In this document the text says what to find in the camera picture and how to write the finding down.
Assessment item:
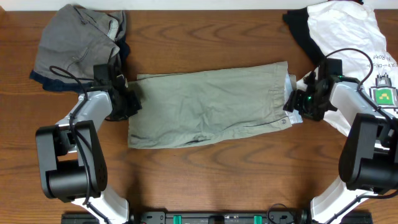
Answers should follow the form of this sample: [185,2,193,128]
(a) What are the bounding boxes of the khaki green shorts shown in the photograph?
[127,62,303,149]

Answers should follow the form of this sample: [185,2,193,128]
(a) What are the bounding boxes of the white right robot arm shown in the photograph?
[284,75,397,223]

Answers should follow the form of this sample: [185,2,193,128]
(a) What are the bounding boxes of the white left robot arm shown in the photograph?
[35,64,141,224]

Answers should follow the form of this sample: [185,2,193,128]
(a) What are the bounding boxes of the folded navy garment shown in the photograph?
[29,36,130,93]

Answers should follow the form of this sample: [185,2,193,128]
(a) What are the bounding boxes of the white printed t-shirt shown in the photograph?
[295,0,398,137]

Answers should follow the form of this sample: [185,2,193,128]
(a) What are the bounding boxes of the folded grey shorts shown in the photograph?
[30,4,127,83]

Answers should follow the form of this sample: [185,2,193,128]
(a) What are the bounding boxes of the black garment under t-shirt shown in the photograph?
[282,1,371,65]

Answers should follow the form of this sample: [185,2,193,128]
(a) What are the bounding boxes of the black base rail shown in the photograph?
[61,210,373,224]

